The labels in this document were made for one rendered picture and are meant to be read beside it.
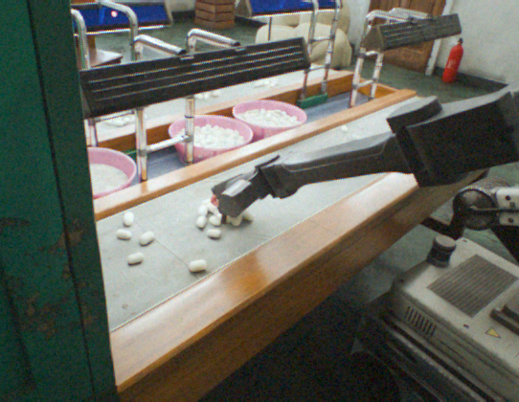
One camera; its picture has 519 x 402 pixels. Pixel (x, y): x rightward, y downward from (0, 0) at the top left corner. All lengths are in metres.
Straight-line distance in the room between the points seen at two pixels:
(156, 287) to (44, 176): 0.51
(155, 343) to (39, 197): 0.40
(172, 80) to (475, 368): 1.06
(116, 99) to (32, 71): 0.46
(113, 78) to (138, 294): 0.39
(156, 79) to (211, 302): 0.42
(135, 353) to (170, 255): 0.28
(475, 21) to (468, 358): 4.71
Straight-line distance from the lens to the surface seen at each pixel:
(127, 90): 0.84
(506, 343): 1.39
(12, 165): 0.40
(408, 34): 1.65
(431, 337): 1.43
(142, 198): 1.12
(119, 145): 1.44
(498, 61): 5.71
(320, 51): 4.25
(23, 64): 0.38
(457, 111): 0.57
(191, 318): 0.79
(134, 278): 0.91
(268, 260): 0.92
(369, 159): 0.67
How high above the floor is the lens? 1.34
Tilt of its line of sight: 32 degrees down
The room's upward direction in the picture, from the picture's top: 6 degrees clockwise
